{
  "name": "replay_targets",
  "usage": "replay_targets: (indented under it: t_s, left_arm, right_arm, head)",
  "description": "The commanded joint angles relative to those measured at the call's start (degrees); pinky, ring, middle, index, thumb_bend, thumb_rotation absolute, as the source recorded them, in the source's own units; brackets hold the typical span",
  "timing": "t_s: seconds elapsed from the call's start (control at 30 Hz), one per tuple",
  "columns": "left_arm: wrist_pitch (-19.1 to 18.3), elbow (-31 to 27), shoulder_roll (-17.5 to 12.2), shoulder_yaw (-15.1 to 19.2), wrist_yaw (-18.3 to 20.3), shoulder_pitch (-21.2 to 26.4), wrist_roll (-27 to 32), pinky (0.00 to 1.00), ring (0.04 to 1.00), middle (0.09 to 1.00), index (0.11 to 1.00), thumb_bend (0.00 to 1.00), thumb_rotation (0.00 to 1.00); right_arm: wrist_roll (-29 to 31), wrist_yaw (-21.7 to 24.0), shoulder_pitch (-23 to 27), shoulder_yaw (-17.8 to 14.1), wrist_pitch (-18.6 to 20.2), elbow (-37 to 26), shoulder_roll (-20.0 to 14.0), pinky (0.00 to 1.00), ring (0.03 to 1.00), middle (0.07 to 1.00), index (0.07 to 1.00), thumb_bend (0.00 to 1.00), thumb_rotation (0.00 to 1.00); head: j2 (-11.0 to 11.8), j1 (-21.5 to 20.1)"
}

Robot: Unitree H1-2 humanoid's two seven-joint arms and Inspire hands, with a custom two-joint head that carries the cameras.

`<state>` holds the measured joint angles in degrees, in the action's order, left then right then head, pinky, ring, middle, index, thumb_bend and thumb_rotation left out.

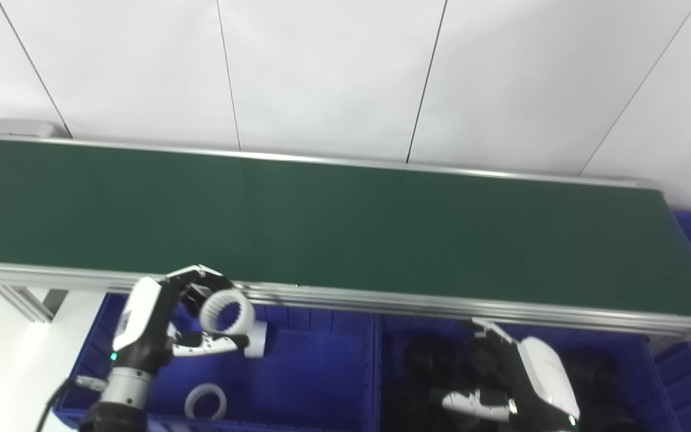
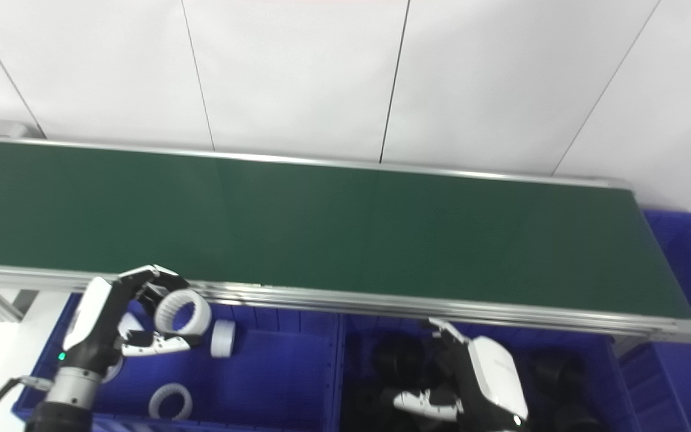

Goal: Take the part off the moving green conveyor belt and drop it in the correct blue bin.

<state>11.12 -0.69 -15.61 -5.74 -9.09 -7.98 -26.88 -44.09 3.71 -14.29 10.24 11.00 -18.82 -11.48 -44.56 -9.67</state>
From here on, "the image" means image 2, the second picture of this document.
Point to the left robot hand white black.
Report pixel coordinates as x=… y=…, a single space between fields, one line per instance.
x=90 y=324

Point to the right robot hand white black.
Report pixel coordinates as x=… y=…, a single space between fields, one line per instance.
x=492 y=375

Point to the white solid pulley part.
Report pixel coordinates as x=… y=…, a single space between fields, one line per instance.
x=131 y=324

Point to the white short cylinder part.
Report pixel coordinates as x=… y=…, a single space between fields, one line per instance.
x=223 y=338

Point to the blue bin with black parts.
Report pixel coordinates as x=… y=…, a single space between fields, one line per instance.
x=357 y=333

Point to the empty blue bin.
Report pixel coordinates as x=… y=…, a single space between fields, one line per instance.
x=690 y=360

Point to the blue bin with white parts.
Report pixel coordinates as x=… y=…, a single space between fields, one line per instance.
x=285 y=384

